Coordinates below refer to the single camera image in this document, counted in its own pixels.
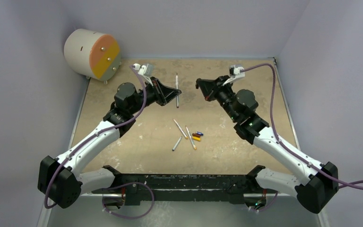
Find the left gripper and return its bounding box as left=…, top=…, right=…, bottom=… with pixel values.
left=129, top=77, right=181, bottom=115

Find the white pen black end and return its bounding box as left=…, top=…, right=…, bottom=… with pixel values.
left=175, top=73, right=180, bottom=109

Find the white pen orange tip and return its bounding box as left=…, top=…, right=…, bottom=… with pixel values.
left=185, top=125, right=197, bottom=150

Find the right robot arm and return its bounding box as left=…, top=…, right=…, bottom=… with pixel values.
left=196, top=76, right=338, bottom=214

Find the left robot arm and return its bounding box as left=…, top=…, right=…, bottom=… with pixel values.
left=37, top=77, right=182, bottom=209

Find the yellow pen cap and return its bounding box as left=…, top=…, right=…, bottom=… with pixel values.
left=192, top=136, right=201, bottom=141

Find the round cabinet with coloured drawers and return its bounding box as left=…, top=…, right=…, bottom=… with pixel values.
left=63, top=29, right=121, bottom=84

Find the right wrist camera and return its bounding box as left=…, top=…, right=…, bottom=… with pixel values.
left=223, top=64, right=245, bottom=86

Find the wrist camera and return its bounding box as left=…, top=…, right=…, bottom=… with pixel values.
left=223, top=64, right=245, bottom=86
left=132, top=63, right=154, bottom=85

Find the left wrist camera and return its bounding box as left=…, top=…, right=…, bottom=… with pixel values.
left=132, top=63, right=154, bottom=85

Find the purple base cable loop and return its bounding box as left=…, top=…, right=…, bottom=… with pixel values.
left=102, top=182, right=155, bottom=219

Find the black base frame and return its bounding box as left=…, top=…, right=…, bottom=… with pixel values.
left=92, top=166, right=269, bottom=210

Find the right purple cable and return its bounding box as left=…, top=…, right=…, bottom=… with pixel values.
left=240, top=63, right=363, bottom=191

